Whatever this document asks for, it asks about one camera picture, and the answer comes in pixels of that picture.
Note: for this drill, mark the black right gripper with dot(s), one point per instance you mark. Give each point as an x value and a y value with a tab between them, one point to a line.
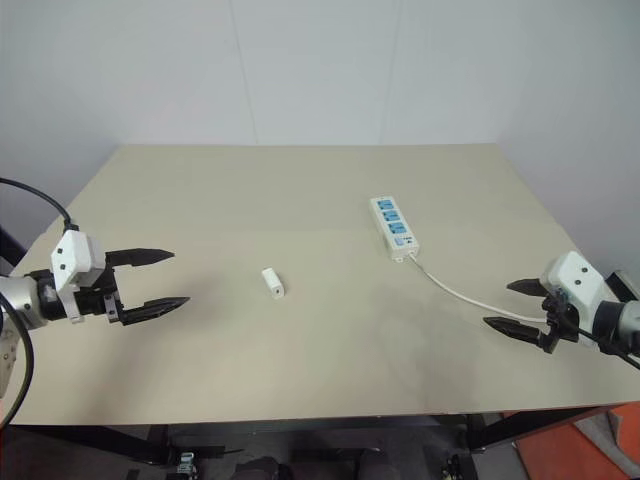
557	317

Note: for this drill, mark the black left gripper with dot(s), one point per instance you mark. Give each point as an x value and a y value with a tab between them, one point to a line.
97	302

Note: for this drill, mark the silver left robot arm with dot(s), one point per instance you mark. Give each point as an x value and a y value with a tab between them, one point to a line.
20	300

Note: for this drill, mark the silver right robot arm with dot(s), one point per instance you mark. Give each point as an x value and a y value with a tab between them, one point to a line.
617	320

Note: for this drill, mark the white plug adapter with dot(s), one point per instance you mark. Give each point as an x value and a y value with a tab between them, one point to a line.
272	284

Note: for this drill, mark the white power strip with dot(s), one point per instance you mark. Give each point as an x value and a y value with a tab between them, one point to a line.
392	225

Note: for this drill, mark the grey foam pad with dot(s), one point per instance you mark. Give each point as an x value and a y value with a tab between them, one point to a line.
607	430

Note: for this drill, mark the orange floor mat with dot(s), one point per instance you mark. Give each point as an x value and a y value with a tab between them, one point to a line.
565	455

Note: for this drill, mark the white robot body panel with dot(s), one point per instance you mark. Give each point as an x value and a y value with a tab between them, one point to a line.
7	362

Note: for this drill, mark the dark rounded shape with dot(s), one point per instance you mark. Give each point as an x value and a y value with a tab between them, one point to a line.
257	471

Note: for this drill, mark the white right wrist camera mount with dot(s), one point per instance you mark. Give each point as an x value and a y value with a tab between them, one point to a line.
575	277

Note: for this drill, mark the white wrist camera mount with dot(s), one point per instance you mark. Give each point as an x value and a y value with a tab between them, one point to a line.
75	252
575	277

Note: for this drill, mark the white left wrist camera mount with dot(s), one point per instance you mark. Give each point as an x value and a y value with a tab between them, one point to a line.
75	252

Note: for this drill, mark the black metal table frame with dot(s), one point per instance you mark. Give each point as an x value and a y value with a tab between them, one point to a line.
120	440

